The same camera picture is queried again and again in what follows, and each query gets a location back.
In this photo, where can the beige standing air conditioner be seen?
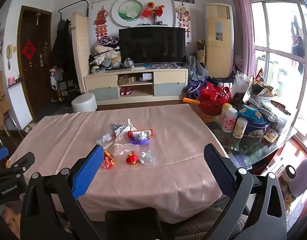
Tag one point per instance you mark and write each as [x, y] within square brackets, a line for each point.
[218, 55]

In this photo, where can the white board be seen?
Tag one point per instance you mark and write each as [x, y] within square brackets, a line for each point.
[19, 105]

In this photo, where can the red diamond door sign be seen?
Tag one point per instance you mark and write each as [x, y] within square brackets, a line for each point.
[29, 50]

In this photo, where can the black television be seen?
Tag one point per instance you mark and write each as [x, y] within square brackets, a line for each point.
[151, 45]

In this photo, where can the black coat rack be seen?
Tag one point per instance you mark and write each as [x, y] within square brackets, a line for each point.
[79, 2]

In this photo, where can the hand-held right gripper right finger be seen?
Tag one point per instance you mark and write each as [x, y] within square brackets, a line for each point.
[218, 173]

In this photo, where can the round white wall art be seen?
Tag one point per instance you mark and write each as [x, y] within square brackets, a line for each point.
[128, 11]

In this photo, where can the small crumpled clear wrapper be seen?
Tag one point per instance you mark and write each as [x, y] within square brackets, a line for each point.
[104, 138]

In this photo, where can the orange candy tube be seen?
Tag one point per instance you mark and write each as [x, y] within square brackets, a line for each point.
[149, 132]

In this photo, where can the brown door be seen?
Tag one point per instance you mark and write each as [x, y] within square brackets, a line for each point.
[36, 85]

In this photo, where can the red hanging decoration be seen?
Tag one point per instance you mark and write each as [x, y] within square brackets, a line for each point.
[101, 21]
[183, 17]

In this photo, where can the wall intercom phone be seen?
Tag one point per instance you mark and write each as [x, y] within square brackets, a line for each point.
[10, 52]

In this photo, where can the rattan folding screen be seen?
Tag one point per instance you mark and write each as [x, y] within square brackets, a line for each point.
[81, 55]

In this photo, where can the red round ornament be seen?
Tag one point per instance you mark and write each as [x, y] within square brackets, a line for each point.
[131, 158]

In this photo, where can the crumpled white tissue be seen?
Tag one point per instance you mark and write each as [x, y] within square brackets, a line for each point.
[141, 136]

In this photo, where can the pink tablecloth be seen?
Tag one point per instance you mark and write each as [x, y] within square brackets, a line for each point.
[168, 155]

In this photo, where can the dark hanging coats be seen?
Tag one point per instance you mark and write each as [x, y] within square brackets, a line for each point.
[62, 47]

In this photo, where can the white window frame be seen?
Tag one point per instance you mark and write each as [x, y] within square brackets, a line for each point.
[264, 50]

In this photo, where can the blue tissue box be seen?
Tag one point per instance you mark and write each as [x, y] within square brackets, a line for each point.
[251, 113]

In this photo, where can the clear plastic packet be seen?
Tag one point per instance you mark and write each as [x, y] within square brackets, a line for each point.
[117, 128]

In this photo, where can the clear plastic bag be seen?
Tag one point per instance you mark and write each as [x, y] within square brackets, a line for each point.
[122, 145]

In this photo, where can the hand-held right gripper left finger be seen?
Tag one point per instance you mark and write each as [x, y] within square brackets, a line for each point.
[88, 173]

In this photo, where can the white round stool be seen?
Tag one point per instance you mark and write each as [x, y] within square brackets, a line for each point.
[84, 102]

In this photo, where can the flat cardboard box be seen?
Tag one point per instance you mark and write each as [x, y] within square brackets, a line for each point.
[126, 80]

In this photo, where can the blue purple bag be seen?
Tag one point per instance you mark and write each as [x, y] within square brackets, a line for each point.
[193, 90]

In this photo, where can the grey clothing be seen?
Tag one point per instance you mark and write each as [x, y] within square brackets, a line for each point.
[194, 66]

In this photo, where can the pile of snack bags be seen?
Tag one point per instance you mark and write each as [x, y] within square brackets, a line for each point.
[266, 97]

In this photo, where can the red flower bouquet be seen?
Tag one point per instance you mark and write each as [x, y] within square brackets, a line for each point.
[152, 8]

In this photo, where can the beige grey tv cabinet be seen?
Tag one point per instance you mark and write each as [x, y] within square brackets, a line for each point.
[168, 76]

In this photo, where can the purple curtain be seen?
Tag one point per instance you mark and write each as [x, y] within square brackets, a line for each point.
[241, 17]

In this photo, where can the small printed packet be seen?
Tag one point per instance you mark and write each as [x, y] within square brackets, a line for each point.
[270, 136]

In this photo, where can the pile of clothes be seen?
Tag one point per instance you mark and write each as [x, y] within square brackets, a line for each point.
[106, 55]

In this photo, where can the blue round tin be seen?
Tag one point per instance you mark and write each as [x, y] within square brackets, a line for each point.
[258, 128]

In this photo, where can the white plastic bag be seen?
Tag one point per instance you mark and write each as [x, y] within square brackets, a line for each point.
[242, 83]

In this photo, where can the red plastic basket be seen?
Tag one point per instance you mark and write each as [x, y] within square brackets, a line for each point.
[213, 100]

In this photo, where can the white router box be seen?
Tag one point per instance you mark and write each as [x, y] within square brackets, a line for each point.
[146, 77]

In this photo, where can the lilac thermos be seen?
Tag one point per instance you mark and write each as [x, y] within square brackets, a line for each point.
[302, 177]

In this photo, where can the purple plastic dish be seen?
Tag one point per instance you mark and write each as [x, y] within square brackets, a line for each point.
[139, 142]

